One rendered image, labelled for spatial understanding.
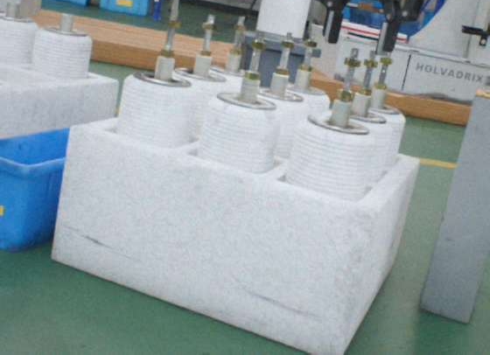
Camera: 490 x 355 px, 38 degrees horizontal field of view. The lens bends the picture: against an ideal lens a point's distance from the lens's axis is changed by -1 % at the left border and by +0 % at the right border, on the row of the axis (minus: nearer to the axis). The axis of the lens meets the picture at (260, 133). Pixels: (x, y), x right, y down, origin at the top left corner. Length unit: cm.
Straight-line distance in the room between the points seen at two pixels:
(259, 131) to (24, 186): 31
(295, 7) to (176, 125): 53
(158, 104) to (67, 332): 29
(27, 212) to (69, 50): 37
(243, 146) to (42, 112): 41
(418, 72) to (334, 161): 226
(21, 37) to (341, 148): 69
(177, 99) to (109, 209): 16
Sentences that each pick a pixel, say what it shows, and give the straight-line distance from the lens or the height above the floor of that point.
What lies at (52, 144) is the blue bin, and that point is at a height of 10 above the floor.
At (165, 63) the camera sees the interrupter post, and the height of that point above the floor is 28.
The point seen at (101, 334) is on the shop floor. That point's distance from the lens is 82.
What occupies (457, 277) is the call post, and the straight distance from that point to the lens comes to 104.
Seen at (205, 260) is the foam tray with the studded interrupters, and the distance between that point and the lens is 86.
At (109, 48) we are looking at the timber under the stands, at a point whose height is 5.
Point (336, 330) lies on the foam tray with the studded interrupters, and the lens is 84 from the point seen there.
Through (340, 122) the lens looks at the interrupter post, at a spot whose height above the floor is 26.
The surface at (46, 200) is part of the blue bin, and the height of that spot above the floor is 7.
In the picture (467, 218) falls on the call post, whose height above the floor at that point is 15.
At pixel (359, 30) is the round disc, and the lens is 310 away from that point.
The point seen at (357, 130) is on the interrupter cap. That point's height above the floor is 25.
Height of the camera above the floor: 39
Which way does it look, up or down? 11 degrees down
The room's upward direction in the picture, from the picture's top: 12 degrees clockwise
